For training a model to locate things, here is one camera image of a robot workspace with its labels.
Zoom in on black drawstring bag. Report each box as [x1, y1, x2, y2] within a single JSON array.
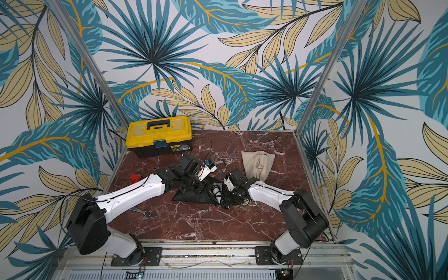
[[172, 176, 222, 205]]

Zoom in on beige drawstring bag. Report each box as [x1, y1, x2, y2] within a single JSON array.
[[241, 151, 275, 182]]

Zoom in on white hair dryer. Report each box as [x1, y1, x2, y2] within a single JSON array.
[[211, 184, 222, 204]]

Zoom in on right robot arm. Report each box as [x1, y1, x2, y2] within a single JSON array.
[[220, 169, 329, 256]]

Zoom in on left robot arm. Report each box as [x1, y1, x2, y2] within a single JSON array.
[[66, 155, 217, 265]]

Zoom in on yellow black toolbox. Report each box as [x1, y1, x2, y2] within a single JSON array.
[[126, 115, 193, 159]]

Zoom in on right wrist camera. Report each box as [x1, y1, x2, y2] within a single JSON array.
[[223, 178, 235, 192]]

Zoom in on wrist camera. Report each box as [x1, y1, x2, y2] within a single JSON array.
[[223, 178, 235, 192], [197, 160, 217, 182]]

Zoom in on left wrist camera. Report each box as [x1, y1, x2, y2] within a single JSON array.
[[197, 160, 217, 182]]

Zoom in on aluminium front rail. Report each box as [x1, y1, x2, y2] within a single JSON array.
[[52, 240, 360, 280]]

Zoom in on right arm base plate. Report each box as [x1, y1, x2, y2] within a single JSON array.
[[254, 246, 303, 266]]

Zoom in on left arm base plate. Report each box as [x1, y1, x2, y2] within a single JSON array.
[[111, 247, 162, 267]]

